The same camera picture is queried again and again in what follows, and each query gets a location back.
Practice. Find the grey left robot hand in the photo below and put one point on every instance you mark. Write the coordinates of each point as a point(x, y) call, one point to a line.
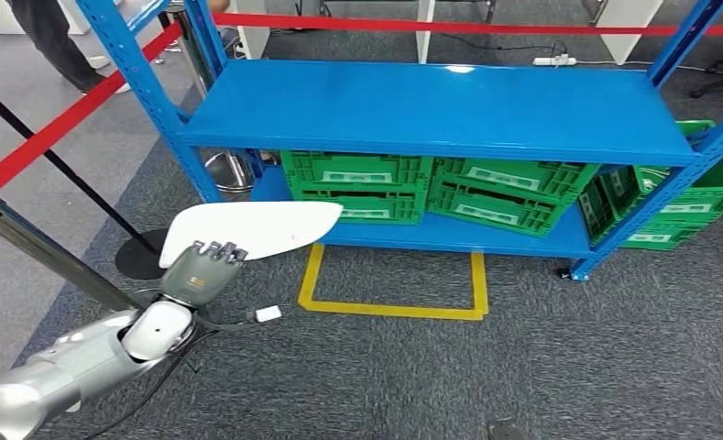
point(197, 279)

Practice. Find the white curved plastic part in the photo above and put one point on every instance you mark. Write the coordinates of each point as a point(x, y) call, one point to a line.
point(246, 228)

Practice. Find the blue metal shelf rack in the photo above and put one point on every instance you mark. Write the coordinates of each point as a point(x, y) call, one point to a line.
point(428, 109)

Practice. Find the dark robot body part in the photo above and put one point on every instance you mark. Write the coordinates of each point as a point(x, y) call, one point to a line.
point(510, 432)

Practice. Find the person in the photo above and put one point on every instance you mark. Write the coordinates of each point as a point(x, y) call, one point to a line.
point(51, 42)

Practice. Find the white power strip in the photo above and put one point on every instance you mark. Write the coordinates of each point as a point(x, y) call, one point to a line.
point(552, 61)

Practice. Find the black office chair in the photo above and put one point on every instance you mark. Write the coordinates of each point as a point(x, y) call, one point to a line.
point(722, 68)

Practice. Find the black stanchion post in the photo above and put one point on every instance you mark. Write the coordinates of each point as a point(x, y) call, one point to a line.
point(142, 258)

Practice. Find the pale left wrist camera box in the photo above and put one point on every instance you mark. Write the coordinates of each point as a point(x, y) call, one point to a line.
point(269, 314)

